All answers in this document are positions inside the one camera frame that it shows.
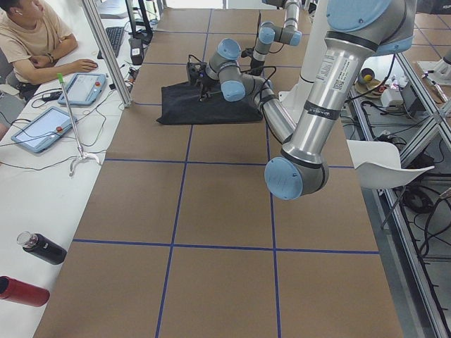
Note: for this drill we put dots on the seated person beige shirt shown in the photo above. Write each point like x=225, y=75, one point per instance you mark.
x=34, y=38

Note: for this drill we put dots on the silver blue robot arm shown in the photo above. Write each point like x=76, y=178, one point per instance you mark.
x=352, y=31
x=269, y=33

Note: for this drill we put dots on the far blue teach pendant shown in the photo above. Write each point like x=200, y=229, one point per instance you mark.
x=84, y=88

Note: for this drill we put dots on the plate with yellow ball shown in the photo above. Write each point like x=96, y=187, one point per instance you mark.
x=367, y=84

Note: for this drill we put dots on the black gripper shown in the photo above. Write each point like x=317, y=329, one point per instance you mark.
x=204, y=83
x=254, y=66

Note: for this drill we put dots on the black computer keyboard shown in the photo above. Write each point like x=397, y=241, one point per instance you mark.
x=115, y=36

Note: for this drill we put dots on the aluminium frame post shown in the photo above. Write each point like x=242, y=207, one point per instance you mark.
x=100, y=36

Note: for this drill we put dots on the grey power adapter box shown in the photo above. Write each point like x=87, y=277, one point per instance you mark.
x=391, y=98

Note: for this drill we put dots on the dark red bottle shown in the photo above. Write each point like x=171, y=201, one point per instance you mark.
x=20, y=292

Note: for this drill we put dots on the black printed t-shirt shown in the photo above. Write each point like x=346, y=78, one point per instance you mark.
x=181, y=105

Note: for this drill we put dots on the black bottle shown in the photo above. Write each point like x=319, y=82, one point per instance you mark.
x=41, y=247

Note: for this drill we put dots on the near blue teach pendant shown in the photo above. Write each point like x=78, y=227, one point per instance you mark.
x=42, y=132

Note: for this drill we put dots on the blue teach pendant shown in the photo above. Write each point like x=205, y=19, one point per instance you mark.
x=84, y=88
x=42, y=132

